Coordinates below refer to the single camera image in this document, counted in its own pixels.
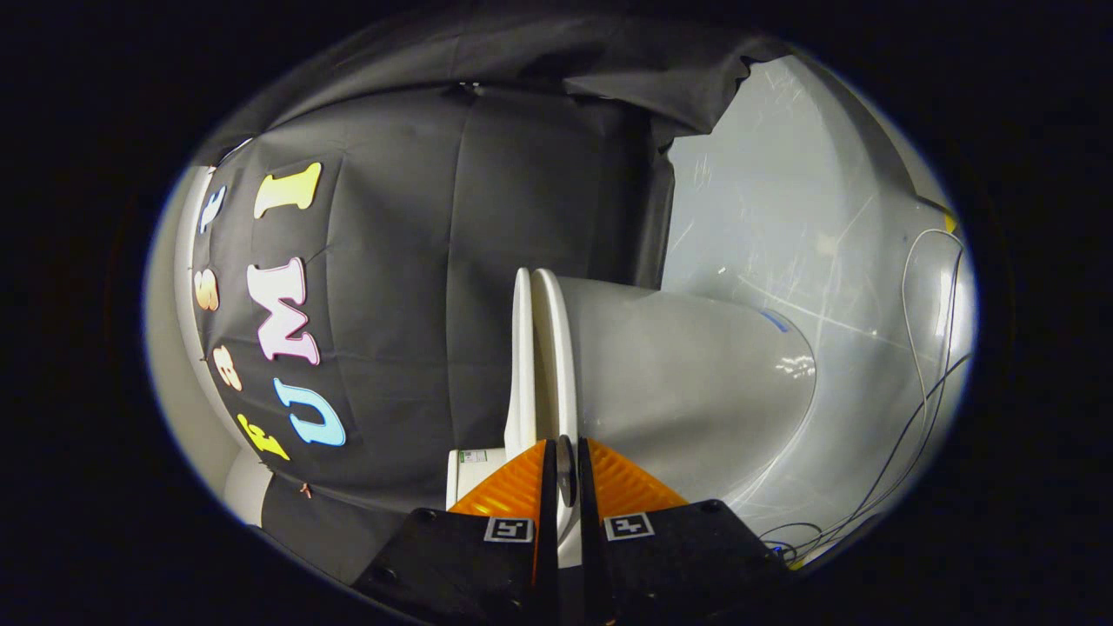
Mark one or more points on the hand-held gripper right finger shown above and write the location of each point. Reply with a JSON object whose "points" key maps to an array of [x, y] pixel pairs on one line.
{"points": [[591, 522]]}

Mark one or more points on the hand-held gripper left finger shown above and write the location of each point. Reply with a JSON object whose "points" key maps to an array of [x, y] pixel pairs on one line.
{"points": [[548, 522]]}

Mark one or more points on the white toilet lid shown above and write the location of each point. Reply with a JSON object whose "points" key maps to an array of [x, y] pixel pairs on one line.
{"points": [[520, 365]]}

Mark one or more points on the white toilet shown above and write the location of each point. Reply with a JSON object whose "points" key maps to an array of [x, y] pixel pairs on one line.
{"points": [[678, 382]]}

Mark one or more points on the black backdrop cloth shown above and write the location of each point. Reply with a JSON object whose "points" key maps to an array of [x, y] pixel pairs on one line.
{"points": [[417, 261]]}

